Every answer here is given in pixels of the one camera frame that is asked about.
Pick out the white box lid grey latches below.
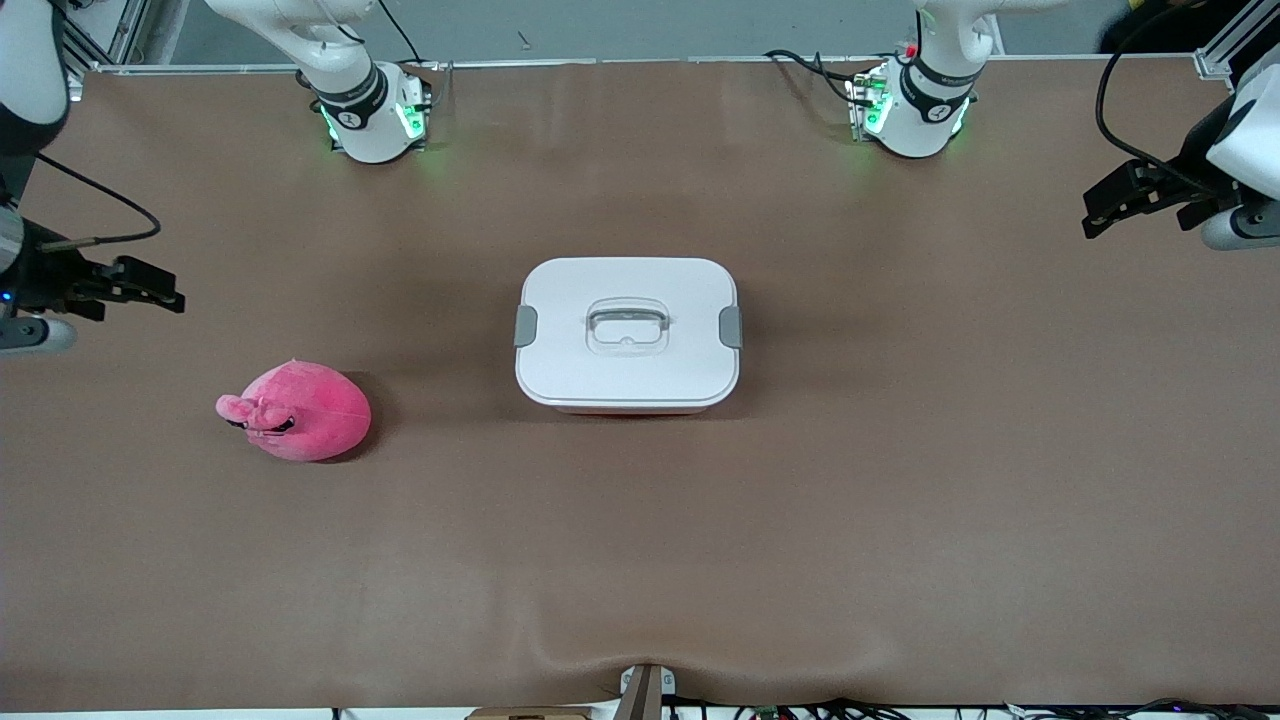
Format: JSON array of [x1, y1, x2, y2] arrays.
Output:
[[514, 257, 743, 409]]

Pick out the pink translucent plastic box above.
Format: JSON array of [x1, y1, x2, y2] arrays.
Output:
[[548, 400, 713, 417]]

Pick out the aluminium frame profile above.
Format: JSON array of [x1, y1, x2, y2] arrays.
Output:
[[1195, 0, 1280, 81], [62, 0, 153, 69]]

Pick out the black left base cables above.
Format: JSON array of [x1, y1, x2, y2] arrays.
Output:
[[763, 47, 869, 107]]

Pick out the white table edge rail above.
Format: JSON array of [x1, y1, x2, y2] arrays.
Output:
[[85, 52, 1201, 77]]

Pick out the black right base cable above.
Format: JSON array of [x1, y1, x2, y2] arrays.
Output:
[[375, 0, 429, 69]]

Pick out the brown table mat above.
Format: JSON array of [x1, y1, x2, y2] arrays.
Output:
[[0, 55, 1280, 713]]

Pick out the pink plush toy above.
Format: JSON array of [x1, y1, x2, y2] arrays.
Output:
[[216, 359, 372, 463]]

